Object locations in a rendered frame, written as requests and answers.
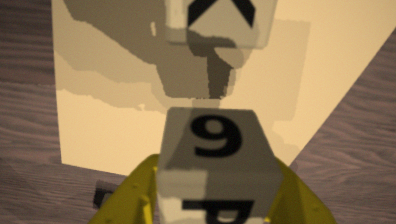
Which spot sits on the cream letter block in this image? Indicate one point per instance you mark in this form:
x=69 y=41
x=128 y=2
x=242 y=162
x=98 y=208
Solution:
x=215 y=166
x=241 y=24
x=107 y=195

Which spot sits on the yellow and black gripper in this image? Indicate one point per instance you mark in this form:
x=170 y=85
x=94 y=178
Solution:
x=133 y=202

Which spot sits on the beige flat mat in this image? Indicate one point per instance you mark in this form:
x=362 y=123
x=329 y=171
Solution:
x=116 y=75

